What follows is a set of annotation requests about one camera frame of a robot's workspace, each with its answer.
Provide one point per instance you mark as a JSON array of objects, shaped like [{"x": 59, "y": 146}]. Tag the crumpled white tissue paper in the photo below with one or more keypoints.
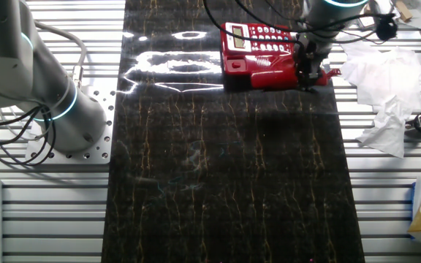
[{"x": 382, "y": 80}]

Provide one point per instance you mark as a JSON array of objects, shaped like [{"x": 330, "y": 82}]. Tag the dark marble pattern mat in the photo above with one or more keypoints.
[{"x": 232, "y": 164}]

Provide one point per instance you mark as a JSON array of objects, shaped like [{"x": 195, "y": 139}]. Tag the red telephone base with keypad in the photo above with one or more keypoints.
[{"x": 258, "y": 47}]

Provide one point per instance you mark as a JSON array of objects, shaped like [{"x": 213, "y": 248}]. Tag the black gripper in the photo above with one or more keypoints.
[{"x": 307, "y": 53}]

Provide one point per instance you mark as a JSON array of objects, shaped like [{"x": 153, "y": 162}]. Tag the small wooden block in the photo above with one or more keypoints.
[{"x": 403, "y": 11}]

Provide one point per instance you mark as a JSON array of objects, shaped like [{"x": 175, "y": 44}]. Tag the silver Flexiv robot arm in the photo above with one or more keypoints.
[{"x": 13, "y": 55}]

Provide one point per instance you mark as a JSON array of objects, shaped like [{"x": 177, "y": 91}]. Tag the red telephone handset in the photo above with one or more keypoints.
[{"x": 272, "y": 78}]

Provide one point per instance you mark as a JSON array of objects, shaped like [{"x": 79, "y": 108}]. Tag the perforated metal robot base plate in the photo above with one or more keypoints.
[{"x": 97, "y": 146}]

